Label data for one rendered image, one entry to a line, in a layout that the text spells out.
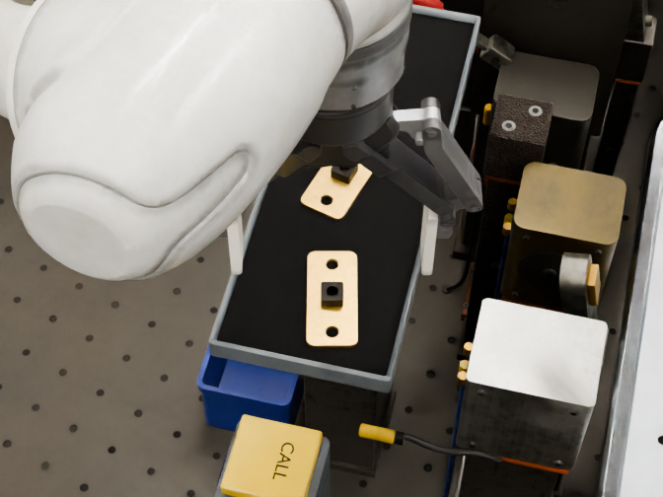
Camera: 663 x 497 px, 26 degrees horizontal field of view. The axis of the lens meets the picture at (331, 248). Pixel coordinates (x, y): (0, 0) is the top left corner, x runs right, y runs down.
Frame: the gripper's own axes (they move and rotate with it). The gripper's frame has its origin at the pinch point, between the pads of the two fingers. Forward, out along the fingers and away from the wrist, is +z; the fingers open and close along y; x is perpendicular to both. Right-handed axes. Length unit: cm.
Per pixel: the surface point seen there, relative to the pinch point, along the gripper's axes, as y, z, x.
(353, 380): 1.6, 7.3, -6.6
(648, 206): 29.3, 22.6, 20.0
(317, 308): -1.1, 6.7, -0.8
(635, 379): 26.1, 23.0, 2.1
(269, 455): -4.3, 7.1, -12.8
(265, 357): -4.8, 6.7, -5.1
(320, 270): -0.9, 6.7, 2.6
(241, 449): -6.4, 7.1, -12.3
